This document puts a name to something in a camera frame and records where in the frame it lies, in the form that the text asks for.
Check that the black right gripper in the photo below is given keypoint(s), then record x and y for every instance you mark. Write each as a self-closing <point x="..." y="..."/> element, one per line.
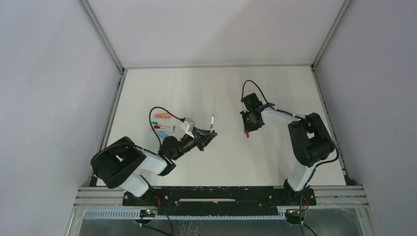
<point x="249" y="120"/>

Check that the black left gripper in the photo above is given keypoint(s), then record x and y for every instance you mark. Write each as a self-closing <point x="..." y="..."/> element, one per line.
<point x="198" y="139"/>

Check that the white pen green tip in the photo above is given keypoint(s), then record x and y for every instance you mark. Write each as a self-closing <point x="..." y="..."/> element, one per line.
<point x="211" y="123"/>

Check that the orange translucent highlighter pen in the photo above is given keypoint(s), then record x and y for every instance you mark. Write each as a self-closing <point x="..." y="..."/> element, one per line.
<point x="162" y="115"/>

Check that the blue translucent highlighter pen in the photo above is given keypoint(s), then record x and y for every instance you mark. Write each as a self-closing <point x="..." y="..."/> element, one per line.
<point x="162" y="134"/>

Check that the thin white red pen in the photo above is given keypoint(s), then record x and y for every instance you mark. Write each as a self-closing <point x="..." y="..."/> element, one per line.
<point x="164" y="127"/>

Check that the white marker green end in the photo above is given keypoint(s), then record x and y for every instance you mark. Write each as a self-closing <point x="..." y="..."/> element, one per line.
<point x="161" y="124"/>

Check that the white pen orange tip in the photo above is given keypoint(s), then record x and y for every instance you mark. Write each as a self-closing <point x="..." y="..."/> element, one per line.
<point x="164" y="130"/>

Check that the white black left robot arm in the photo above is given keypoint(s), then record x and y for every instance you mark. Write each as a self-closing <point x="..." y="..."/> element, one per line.
<point x="116" y="165"/>

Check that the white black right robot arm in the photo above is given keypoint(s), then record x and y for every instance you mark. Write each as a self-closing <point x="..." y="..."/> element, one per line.
<point x="311" y="142"/>

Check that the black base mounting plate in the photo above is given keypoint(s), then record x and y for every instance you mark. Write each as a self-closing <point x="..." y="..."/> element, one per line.
<point x="222" y="201"/>

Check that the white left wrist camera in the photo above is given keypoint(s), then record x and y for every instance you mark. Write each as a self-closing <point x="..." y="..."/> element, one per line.
<point x="188" y="125"/>

